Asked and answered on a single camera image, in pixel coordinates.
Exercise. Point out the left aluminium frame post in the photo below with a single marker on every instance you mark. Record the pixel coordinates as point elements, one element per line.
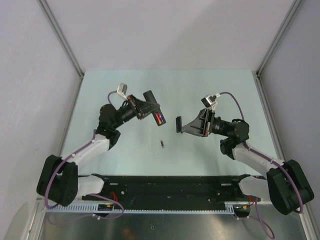
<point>57,30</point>

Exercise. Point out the right aluminium frame post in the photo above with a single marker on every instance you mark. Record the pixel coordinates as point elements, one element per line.
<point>280,34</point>

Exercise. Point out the black remote control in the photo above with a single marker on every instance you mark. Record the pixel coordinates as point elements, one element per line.
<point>149,97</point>

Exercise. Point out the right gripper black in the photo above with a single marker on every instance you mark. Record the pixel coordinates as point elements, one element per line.
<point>202,125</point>

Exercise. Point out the purple battery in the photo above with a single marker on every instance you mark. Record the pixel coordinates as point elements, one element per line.
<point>161,118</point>

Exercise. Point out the black battery cover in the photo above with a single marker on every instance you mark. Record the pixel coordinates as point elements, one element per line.
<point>178,124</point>

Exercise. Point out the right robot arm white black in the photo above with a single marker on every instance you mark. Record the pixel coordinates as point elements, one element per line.
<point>284,182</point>

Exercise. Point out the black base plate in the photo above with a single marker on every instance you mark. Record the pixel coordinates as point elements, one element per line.
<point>176,192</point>

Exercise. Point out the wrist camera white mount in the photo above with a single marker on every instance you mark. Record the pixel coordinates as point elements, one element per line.
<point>122,90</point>
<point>210,102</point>

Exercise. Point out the red battery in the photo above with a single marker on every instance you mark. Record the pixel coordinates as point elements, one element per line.
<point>158,119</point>

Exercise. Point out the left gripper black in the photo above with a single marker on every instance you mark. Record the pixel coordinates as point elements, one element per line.
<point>146,107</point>

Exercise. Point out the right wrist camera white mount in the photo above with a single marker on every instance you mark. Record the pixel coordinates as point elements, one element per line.
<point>210,102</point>

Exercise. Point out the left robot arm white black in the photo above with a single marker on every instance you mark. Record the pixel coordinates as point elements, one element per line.
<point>60,183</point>

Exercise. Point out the grey slotted cable duct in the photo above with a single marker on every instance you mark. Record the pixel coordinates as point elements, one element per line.
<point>105,208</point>

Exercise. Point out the aluminium frame post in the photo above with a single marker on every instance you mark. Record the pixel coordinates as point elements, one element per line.
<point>57,30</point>
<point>280,34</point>

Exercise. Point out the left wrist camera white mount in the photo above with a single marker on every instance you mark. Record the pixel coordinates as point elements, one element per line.
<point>122,90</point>

